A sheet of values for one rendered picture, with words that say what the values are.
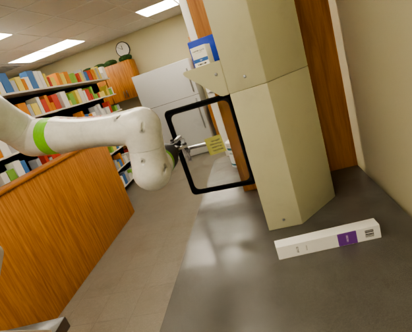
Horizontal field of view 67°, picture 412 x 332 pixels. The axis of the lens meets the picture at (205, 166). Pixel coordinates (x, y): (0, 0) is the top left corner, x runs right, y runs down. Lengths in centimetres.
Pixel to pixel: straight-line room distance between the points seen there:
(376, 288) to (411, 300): 7
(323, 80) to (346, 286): 79
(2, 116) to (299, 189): 91
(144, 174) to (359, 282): 59
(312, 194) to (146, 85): 527
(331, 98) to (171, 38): 553
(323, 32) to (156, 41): 560
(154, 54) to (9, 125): 581
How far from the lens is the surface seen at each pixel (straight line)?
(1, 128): 106
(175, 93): 599
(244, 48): 92
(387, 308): 79
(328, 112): 135
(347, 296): 81
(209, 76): 93
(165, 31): 670
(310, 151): 107
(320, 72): 132
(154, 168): 84
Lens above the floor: 149
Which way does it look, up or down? 16 degrees down
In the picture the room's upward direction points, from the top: 18 degrees counter-clockwise
